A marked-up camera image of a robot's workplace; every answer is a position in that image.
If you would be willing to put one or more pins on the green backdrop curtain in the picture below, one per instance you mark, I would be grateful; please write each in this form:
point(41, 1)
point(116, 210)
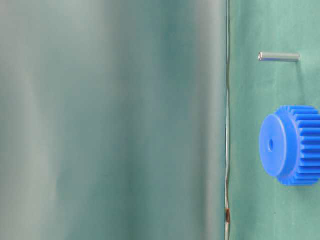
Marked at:
point(112, 119)

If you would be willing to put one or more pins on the green table cloth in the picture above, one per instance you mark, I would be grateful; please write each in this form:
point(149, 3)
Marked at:
point(274, 98)

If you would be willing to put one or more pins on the small steel shaft pin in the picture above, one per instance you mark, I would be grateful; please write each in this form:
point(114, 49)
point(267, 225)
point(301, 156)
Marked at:
point(278, 57)

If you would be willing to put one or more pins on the blue plastic gear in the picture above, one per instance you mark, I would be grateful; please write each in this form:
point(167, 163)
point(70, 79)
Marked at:
point(289, 145)

